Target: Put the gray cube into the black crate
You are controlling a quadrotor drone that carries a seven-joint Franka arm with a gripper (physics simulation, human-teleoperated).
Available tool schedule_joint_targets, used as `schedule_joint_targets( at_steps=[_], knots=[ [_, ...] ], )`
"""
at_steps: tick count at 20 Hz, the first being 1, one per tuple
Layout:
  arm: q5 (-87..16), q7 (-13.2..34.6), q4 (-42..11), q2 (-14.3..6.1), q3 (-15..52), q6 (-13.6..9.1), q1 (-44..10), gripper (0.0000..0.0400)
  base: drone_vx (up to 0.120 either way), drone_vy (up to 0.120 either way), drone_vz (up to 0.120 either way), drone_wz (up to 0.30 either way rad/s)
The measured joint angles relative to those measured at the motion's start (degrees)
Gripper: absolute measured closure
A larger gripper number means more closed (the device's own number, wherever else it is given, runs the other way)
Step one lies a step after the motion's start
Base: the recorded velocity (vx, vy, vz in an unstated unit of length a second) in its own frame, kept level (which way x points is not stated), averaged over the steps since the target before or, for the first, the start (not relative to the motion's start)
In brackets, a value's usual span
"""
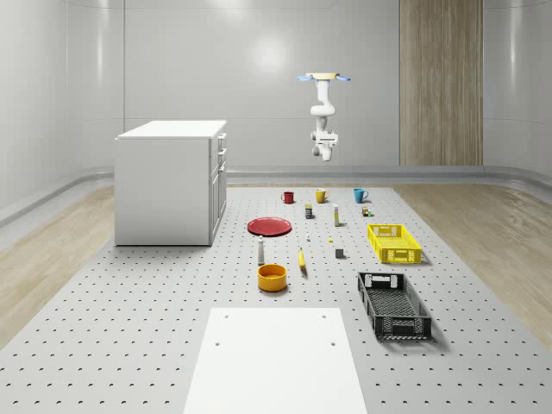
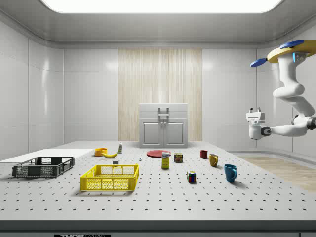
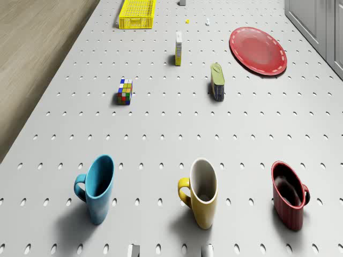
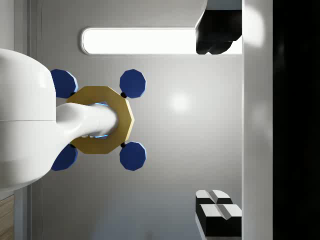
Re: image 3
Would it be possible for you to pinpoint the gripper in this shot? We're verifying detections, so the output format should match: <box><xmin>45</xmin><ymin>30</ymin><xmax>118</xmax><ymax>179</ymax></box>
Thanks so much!
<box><xmin>128</xmin><ymin>244</ymin><xmax>214</xmax><ymax>257</ymax></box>

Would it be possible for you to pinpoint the blue mug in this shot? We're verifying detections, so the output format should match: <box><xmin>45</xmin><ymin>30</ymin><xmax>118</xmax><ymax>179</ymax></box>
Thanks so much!
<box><xmin>74</xmin><ymin>154</ymin><xmax>115</xmax><ymax>225</ymax></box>

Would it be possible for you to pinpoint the yellow mug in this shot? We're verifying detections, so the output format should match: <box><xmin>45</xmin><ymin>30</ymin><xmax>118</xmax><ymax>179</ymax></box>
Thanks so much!
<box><xmin>177</xmin><ymin>157</ymin><xmax>219</xmax><ymax>230</ymax></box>

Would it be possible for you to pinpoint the puzzle cube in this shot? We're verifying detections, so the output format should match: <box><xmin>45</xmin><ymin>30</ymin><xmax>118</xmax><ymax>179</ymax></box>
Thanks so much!
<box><xmin>117</xmin><ymin>78</ymin><xmax>133</xmax><ymax>105</ymax></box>

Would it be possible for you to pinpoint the red mug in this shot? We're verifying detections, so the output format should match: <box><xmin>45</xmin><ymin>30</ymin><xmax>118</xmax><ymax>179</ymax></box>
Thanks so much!
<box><xmin>271</xmin><ymin>160</ymin><xmax>311</xmax><ymax>231</ymax></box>

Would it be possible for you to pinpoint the flat-sided can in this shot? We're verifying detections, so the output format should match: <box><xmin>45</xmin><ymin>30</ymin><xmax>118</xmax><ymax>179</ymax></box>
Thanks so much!
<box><xmin>210</xmin><ymin>63</ymin><xmax>225</xmax><ymax>102</ymax></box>

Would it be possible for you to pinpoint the yellow white box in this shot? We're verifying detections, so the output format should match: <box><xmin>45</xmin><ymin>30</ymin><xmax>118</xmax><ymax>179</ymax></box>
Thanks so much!
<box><xmin>175</xmin><ymin>31</ymin><xmax>183</xmax><ymax>66</ymax></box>

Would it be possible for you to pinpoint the yellow basket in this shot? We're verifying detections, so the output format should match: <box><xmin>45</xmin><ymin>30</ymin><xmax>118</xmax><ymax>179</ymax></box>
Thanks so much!
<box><xmin>118</xmin><ymin>0</ymin><xmax>158</xmax><ymax>29</ymax></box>

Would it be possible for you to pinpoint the red plate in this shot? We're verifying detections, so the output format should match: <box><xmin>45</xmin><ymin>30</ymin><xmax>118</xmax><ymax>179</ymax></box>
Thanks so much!
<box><xmin>229</xmin><ymin>26</ymin><xmax>288</xmax><ymax>77</ymax></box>

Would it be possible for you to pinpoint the white cabinet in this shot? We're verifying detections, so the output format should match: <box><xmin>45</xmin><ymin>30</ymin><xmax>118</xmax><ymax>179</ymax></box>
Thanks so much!
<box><xmin>284</xmin><ymin>0</ymin><xmax>343</xmax><ymax>81</ymax></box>

